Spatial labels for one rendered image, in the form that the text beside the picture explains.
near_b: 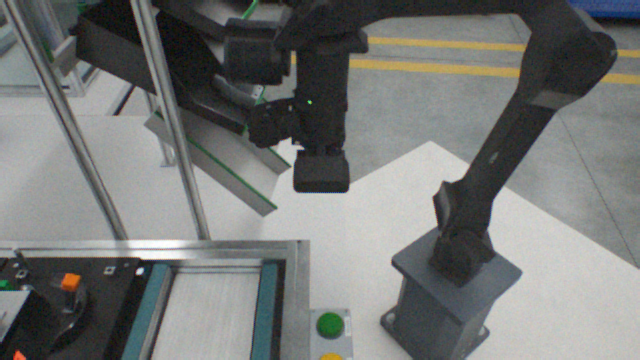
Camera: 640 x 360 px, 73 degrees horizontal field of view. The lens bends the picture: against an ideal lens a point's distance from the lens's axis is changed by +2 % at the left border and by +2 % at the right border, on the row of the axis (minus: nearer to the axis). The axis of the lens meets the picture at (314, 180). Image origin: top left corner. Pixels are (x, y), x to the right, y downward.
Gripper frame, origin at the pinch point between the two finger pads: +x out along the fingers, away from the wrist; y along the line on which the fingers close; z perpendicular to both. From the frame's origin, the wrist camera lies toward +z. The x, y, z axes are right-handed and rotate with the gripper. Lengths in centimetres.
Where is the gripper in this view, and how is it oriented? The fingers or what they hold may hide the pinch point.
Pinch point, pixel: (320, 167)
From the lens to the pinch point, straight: 56.1
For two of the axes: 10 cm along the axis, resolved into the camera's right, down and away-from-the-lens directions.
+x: -0.1, 7.4, 6.8
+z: -10.0, -0.1, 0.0
